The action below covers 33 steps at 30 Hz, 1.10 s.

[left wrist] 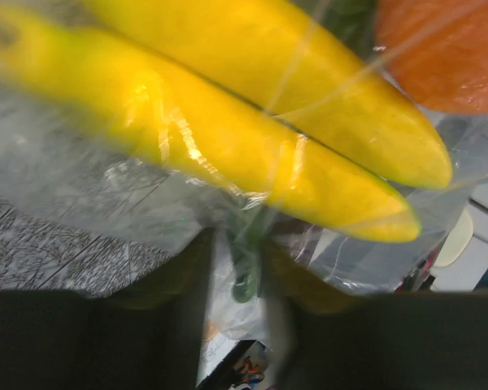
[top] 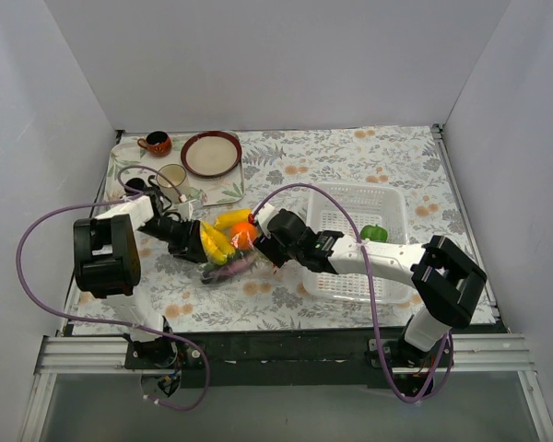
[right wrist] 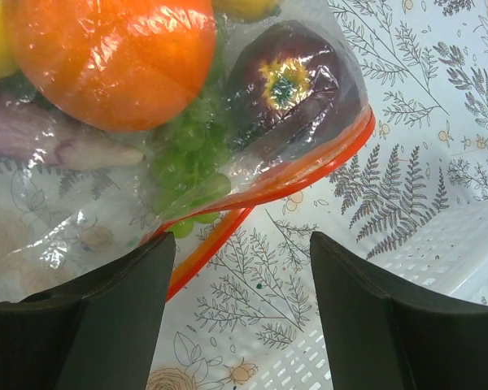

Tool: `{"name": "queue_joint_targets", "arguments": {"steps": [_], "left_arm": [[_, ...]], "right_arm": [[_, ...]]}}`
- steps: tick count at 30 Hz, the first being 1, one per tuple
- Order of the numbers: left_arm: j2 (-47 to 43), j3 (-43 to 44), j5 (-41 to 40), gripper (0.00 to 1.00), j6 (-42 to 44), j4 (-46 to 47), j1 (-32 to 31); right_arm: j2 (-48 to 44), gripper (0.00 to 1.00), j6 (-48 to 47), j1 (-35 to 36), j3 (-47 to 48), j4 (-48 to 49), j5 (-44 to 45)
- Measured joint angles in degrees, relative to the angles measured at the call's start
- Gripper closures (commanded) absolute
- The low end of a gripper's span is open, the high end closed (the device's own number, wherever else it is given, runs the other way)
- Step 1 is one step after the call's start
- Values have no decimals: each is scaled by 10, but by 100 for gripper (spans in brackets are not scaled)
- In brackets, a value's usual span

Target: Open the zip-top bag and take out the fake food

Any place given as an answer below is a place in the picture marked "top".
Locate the aluminium frame rail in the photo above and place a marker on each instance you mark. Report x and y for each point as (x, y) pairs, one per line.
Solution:
(502, 352)

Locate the floral table mat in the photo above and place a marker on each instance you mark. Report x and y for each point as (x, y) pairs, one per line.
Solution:
(285, 166)

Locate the orange fake fruit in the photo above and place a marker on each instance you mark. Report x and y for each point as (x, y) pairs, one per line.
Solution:
(242, 235)

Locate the dark blue ceramic cup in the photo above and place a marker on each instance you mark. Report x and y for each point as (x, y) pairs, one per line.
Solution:
(135, 186)

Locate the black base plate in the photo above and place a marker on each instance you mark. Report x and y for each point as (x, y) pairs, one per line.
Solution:
(303, 374)

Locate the dark purple fake eggplant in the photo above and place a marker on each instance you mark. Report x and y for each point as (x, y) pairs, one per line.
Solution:
(224, 272)

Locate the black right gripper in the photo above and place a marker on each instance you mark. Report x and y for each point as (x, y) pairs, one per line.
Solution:
(267, 244)

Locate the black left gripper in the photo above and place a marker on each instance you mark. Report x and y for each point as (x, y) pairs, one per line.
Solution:
(192, 240)

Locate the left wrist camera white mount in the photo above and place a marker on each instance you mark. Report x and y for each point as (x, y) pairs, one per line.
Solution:
(186, 208)

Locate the yellow fake banana bunch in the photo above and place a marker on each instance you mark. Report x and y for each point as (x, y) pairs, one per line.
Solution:
(216, 246)

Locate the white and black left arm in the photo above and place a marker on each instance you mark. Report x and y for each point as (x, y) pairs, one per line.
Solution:
(107, 265)

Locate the red rimmed beige plate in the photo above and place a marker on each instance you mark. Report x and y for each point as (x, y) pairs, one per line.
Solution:
(211, 154)

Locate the brown ceramic cup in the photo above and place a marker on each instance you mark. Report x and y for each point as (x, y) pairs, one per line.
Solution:
(157, 144)

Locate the clear zip top bag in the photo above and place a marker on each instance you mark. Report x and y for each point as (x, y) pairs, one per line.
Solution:
(232, 258)

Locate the green fake bell pepper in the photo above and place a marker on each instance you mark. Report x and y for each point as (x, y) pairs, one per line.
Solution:
(374, 233)

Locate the floral serving tray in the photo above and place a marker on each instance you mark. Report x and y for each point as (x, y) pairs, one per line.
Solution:
(128, 160)

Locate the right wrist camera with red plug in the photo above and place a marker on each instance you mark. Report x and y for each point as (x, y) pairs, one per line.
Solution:
(261, 215)

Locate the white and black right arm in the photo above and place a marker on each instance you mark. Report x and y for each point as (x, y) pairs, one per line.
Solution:
(447, 280)

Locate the white perforated plastic basket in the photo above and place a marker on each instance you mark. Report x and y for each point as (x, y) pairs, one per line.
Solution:
(348, 208)

